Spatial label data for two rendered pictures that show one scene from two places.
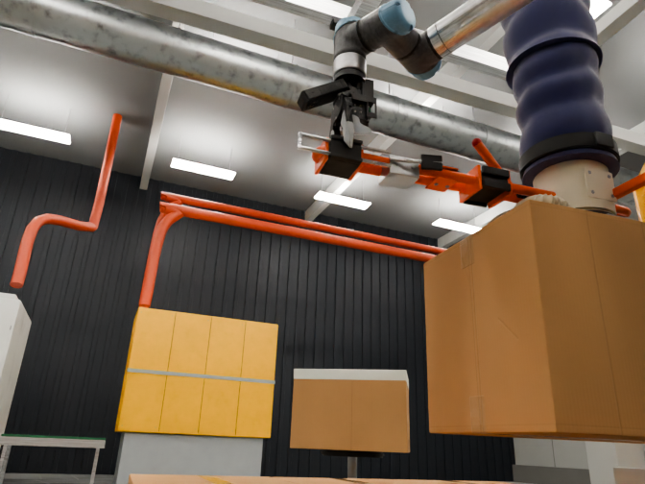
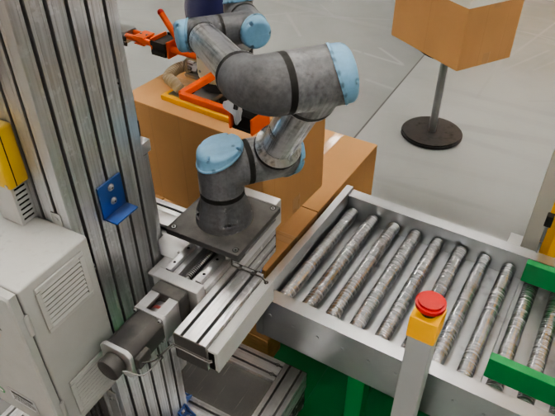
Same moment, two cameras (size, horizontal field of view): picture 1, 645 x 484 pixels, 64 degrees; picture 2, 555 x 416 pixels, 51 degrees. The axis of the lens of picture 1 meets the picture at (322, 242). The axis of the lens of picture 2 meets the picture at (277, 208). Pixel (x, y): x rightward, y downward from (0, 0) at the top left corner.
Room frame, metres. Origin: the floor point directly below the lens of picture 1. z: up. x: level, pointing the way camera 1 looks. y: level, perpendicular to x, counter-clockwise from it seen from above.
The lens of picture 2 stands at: (0.11, -2.14, 2.01)
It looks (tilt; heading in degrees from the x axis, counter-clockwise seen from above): 39 degrees down; 51
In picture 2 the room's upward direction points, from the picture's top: straight up
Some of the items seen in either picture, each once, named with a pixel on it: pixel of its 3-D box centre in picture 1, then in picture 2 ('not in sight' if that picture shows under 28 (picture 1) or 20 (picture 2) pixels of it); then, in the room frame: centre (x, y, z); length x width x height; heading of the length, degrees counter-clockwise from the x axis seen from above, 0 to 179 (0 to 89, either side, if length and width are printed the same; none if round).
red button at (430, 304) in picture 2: not in sight; (429, 305); (0.94, -1.66, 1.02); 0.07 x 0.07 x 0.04
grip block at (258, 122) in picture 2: not in sight; (249, 118); (0.96, -0.97, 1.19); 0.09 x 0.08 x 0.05; 17
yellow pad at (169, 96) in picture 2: not in sight; (206, 100); (1.03, -0.63, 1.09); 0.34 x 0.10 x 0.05; 107
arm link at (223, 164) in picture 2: not in sight; (223, 165); (0.75, -1.13, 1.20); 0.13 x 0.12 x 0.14; 161
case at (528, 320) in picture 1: (593, 341); (227, 143); (1.12, -0.60, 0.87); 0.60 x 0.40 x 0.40; 107
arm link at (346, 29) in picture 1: (350, 43); not in sight; (0.94, -0.05, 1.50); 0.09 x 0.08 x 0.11; 48
